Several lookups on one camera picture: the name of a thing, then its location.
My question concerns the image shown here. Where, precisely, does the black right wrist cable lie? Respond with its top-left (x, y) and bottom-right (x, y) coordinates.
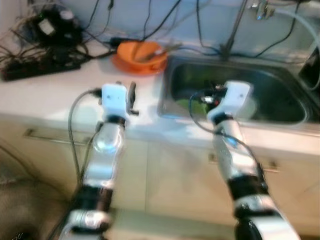
top-left (189, 90), bottom-right (263, 173)

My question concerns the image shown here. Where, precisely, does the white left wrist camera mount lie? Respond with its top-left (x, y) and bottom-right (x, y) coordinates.
top-left (101, 83), bottom-right (130, 119)

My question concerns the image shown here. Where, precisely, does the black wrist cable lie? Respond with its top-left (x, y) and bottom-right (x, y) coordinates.
top-left (67, 88), bottom-right (103, 186)
top-left (189, 90), bottom-right (263, 173)

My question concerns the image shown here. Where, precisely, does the black appliance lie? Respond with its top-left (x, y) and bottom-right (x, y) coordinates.
top-left (298, 45), bottom-right (320, 92)

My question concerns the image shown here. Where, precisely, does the white plastic bowl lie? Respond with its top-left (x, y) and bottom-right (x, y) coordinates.
top-left (240, 95), bottom-right (259, 121)

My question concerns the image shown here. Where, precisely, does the small black power adapter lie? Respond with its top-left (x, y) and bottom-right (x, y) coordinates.
top-left (109, 36), bottom-right (132, 47)

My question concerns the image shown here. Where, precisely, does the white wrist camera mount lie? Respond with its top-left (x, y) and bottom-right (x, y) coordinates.
top-left (101, 83), bottom-right (130, 119)
top-left (207, 81), bottom-right (254, 124)

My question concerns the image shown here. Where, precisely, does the black countertop cable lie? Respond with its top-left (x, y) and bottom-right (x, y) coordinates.
top-left (167, 44), bottom-right (223, 55)

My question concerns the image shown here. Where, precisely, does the cream kitchen cabinet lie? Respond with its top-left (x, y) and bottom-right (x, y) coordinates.
top-left (0, 116), bottom-right (320, 237)

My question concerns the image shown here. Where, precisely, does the green plate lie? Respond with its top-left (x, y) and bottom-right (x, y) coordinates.
top-left (172, 97), bottom-right (202, 114)

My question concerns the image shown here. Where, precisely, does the orange plastic plate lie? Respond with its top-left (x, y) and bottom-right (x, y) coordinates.
top-left (111, 52), bottom-right (169, 77)

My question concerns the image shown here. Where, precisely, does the black power supply box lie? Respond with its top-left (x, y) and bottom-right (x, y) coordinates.
top-left (25, 9), bottom-right (84, 49)

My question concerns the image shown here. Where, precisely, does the metal sink faucet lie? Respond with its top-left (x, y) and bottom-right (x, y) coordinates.
top-left (219, 0), bottom-right (271, 60)

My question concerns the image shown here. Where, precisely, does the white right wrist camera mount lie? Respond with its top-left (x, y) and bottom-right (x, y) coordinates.
top-left (207, 81), bottom-right (254, 124)

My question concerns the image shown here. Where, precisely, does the silver metal utensil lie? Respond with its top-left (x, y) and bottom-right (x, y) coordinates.
top-left (135, 44), bottom-right (184, 63)

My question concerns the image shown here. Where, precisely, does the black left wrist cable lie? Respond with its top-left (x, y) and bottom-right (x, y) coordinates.
top-left (67, 88), bottom-right (103, 186)

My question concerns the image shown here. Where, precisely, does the black power strip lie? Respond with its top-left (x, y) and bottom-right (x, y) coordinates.
top-left (0, 52), bottom-right (82, 82)

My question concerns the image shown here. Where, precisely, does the orange plastic bowl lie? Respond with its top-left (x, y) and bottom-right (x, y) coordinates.
top-left (117, 41), bottom-right (169, 71)

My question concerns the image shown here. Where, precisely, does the stainless steel sink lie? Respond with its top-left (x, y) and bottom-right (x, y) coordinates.
top-left (157, 54), bottom-right (320, 126)

